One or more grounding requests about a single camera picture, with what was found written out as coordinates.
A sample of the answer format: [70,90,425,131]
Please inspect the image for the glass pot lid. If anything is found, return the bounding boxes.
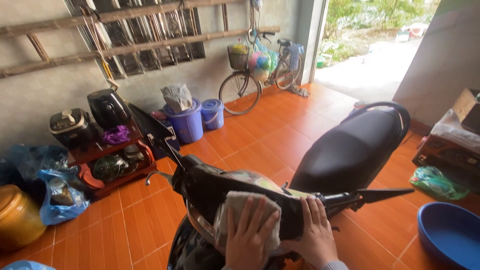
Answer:
[92,154,121,183]

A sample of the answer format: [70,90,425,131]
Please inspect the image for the light blue plastic bag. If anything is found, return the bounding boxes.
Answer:
[255,39,280,73]

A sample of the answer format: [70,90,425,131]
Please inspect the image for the pale blue plastic object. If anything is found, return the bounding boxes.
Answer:
[0,260,57,270]

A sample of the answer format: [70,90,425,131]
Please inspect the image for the grey-beige cleaning towel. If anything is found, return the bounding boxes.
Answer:
[214,190,283,256]

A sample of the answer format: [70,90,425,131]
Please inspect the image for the large blue lidded bucket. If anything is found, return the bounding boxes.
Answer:
[162,98,204,144]

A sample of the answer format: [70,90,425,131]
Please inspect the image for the black rice cooker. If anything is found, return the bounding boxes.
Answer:
[49,108,95,149]

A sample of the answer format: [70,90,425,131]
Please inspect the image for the dark blue plastic bag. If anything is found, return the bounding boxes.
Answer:
[0,144,79,188]

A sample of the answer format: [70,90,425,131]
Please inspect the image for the black air fryer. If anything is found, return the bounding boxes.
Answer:
[87,88,132,130]

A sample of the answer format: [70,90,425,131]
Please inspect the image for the blue plastic basin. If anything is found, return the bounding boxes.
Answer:
[417,202,480,270]

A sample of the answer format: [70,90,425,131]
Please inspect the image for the person's left hand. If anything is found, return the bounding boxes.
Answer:
[224,196,281,270]

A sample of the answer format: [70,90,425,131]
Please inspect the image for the purple cloth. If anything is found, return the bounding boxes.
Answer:
[102,125,131,146]

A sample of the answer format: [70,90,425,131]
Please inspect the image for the red-brown wooden shelf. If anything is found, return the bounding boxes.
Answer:
[67,119,158,200]

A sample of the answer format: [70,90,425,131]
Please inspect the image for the old bicycle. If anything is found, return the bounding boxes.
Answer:
[218,28,305,116]

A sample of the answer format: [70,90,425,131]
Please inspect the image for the green plastic bag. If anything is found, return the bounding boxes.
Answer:
[409,166,470,200]

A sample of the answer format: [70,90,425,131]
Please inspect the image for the blue plastic bag with jars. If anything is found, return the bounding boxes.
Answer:
[37,169,91,226]

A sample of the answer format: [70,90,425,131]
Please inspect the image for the plastic-covered cardboard box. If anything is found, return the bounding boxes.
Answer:
[412,109,480,178]

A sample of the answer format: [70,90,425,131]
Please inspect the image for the person's right hand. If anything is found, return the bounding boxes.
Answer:
[281,197,339,268]

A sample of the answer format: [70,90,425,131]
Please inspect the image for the small blue lidded bucket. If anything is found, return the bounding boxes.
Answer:
[200,98,225,131]

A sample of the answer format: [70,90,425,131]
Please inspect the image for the colourful round bag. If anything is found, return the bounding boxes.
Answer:
[247,50,271,82]

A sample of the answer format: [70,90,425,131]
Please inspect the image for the wicker bicycle basket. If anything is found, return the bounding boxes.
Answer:
[227,44,250,71]

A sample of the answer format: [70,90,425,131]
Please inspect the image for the black motorcycle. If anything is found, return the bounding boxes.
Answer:
[127,100,415,270]

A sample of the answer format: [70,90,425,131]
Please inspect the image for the yellow-brown plastic jar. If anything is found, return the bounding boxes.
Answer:
[0,184,48,251]

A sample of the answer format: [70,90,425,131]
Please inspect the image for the grey crumpled sack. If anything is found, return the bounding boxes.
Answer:
[161,83,194,114]

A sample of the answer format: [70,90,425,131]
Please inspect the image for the dark blue box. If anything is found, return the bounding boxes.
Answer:
[152,121,181,160]

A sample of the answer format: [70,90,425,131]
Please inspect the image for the bamboo ladder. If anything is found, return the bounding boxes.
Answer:
[0,0,281,79]

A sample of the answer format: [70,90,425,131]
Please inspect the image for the grey floor rag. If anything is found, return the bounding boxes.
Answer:
[289,84,310,98]

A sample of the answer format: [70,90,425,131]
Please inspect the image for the metal pots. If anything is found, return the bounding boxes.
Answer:
[121,144,146,176]

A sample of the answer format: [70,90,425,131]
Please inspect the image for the small wooden box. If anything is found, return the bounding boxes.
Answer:
[453,88,480,135]

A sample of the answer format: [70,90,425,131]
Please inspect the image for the blue cloth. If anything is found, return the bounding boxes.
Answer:
[287,43,305,70]

